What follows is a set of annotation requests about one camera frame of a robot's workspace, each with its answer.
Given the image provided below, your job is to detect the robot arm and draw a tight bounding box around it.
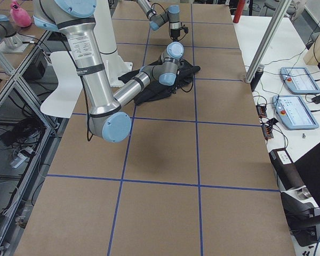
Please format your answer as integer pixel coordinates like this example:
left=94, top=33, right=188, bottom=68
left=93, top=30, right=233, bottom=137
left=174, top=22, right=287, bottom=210
left=136, top=0, right=188, bottom=42
left=33, top=1, right=184, bottom=142

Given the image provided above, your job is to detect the brown table mat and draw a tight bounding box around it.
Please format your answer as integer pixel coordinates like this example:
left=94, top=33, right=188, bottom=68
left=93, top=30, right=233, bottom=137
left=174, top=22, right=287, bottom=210
left=15, top=4, right=295, bottom=255

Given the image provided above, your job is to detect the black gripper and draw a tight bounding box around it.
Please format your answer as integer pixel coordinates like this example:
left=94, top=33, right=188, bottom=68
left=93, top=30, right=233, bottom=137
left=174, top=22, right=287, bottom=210
left=169, top=27, right=181, bottom=40

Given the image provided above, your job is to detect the black printed t-shirt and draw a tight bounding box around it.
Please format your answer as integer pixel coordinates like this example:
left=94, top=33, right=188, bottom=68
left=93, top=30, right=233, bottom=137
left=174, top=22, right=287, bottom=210
left=114, top=58, right=201, bottom=106

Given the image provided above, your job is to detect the black monitor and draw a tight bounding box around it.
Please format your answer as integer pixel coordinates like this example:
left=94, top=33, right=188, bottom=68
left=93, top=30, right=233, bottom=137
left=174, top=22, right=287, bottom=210
left=295, top=143, right=320, bottom=207

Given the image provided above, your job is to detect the near blue teach pendant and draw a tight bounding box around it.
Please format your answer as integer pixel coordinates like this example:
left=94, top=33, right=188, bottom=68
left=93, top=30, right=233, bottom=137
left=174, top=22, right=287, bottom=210
left=272, top=95, right=319, bottom=130

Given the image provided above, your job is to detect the red bottle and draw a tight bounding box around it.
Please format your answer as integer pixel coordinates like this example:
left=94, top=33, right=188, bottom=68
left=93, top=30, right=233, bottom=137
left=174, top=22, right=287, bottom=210
left=233, top=0, right=246, bottom=23

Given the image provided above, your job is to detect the blue teach pendant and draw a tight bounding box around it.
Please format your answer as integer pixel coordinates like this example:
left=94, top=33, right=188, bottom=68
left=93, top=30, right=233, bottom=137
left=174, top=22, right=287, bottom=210
left=272, top=95, right=319, bottom=130
left=280, top=67, right=320, bottom=94

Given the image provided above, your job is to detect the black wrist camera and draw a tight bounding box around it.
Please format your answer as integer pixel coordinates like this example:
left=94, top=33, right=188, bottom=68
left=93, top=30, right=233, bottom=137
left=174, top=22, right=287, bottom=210
left=181, top=25, right=189, bottom=34

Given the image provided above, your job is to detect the aluminium frame post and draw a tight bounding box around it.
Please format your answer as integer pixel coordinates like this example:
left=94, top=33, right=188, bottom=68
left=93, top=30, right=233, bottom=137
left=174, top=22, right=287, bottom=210
left=245, top=0, right=291, bottom=83

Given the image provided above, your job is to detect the far blue teach pendant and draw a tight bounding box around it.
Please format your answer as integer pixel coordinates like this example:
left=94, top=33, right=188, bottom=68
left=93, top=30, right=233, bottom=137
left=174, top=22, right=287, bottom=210
left=280, top=67, right=320, bottom=94

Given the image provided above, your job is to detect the pink plush toy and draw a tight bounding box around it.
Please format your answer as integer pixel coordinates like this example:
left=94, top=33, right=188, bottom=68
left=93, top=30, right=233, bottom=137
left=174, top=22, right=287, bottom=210
left=10, top=1, right=32, bottom=28

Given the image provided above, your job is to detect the black thermos bottle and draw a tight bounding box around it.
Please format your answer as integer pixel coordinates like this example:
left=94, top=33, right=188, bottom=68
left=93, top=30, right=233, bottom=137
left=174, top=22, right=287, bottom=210
left=250, top=64, right=265, bottom=92

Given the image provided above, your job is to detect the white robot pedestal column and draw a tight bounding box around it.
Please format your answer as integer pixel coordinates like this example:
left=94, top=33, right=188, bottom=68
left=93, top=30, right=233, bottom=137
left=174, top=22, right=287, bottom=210
left=41, top=1, right=133, bottom=118

